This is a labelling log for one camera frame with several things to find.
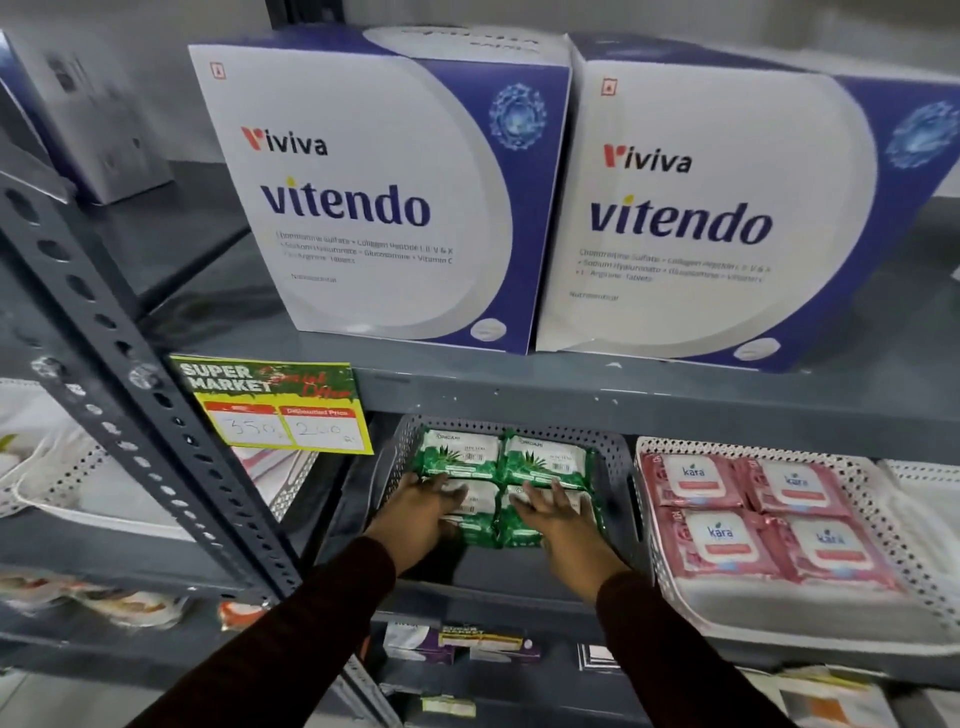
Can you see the person's right hand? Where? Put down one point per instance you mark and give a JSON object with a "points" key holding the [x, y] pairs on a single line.
{"points": [[570, 540]]}

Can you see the person's left hand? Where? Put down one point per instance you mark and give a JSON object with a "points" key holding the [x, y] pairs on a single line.
{"points": [[412, 517]]}

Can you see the grey plastic basket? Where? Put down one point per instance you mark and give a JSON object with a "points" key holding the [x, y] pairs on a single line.
{"points": [[622, 480]]}

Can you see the grey metal shelf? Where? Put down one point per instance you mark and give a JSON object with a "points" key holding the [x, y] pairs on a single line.
{"points": [[150, 420], [675, 397]]}

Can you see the person's right forearm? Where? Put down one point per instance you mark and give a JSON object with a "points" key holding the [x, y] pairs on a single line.
{"points": [[675, 660]]}

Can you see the person's left forearm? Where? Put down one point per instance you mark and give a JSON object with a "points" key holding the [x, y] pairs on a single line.
{"points": [[285, 645]]}

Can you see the yellow white shelf label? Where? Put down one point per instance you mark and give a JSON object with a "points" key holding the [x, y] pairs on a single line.
{"points": [[448, 707], [484, 639]]}

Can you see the yellow green price tag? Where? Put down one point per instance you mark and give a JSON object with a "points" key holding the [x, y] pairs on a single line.
{"points": [[270, 409]]}

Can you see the white orange packet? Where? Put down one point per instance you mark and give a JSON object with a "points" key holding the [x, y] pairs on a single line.
{"points": [[244, 615], [127, 604]]}

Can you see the orange white box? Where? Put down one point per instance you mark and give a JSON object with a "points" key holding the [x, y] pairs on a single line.
{"points": [[825, 705]]}

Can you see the white blue box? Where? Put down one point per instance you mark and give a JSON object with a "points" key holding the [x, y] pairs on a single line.
{"points": [[97, 127], [360, 187], [712, 225]]}

